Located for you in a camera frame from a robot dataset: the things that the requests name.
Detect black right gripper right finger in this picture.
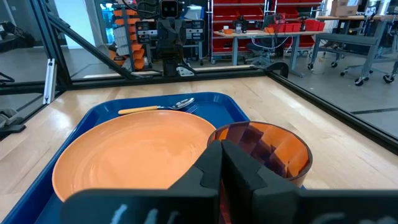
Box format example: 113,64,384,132
221,139,398,224

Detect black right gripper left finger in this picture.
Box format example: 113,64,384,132
60,139,223,224

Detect orange faceted plastic cup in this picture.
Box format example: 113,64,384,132
206,121,313,224

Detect orange plate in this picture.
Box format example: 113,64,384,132
52,110,217,202

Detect yellow-handled metal spoon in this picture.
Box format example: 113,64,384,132
117,97,195,116

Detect blue plastic tray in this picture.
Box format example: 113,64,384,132
1,91,307,224

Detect grey control box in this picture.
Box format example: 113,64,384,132
185,19,206,42
135,20,158,44

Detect black and orange robot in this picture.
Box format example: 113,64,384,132
108,2,147,71

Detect red bin shelving rack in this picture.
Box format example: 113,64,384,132
210,0,326,65

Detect office chair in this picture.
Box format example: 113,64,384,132
247,42,281,67

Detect wooden-top workbench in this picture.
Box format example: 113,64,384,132
213,27,326,76

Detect cardboard box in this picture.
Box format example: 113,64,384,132
329,0,361,17

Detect grey rolling table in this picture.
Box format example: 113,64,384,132
307,14,398,87

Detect grey storage bins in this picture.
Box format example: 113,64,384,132
0,107,27,139

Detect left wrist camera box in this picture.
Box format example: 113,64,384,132
159,0,180,19

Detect black aluminium table frame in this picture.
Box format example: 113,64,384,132
0,0,398,155

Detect silver frame bracket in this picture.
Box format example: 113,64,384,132
43,58,58,105

